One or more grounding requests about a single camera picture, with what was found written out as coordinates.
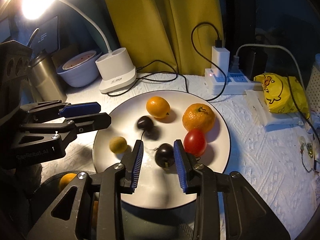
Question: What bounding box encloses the tan longan fruit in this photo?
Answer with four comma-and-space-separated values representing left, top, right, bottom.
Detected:
109, 137, 127, 154

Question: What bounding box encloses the dark cherry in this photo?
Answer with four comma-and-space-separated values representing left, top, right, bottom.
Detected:
155, 143, 175, 168
136, 116, 154, 139

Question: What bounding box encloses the red cherry tomato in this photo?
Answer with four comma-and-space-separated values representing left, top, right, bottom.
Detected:
183, 129, 207, 157

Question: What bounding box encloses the smooth orange fruit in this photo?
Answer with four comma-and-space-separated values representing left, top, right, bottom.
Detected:
146, 96, 170, 119
59, 173, 76, 191

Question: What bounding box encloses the wrinkled mandarin orange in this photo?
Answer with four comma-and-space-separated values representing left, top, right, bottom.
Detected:
182, 103, 216, 133

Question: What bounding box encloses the steel travel mug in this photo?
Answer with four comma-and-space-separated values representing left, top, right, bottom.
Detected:
28, 49, 67, 102

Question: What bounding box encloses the lavender bowl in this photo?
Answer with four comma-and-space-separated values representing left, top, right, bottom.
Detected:
56, 52, 101, 88

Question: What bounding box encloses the white plate dark rim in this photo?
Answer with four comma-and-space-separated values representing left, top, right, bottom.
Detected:
92, 90, 231, 210

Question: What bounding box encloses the inner pink bowl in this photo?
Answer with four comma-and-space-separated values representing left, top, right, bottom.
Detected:
62, 50, 97, 70

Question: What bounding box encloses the white desk lamp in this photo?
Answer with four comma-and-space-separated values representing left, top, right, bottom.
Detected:
21, 0, 137, 95

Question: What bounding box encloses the round grey green mat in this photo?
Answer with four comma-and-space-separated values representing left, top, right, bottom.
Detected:
37, 171, 196, 239

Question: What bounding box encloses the dark monitor screen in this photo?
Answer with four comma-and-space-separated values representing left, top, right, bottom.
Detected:
30, 16, 60, 57

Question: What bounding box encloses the white flat box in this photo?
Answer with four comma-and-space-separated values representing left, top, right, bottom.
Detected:
245, 90, 303, 127

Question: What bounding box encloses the white usb charger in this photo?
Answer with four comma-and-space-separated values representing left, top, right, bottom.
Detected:
211, 46, 230, 79

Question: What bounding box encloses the yellow duck snack bag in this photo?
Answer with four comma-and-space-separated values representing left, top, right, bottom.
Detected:
254, 73, 310, 119

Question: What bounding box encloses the yellow curtain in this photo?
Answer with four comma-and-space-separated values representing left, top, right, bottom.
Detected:
105, 0, 223, 75

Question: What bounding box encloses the white woven basket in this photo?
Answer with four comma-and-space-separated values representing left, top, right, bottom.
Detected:
306, 53, 320, 114

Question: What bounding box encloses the black cable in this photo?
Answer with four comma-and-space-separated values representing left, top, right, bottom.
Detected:
107, 22, 228, 102

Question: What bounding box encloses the grey white cable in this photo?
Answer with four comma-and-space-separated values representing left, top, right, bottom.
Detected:
231, 43, 306, 91

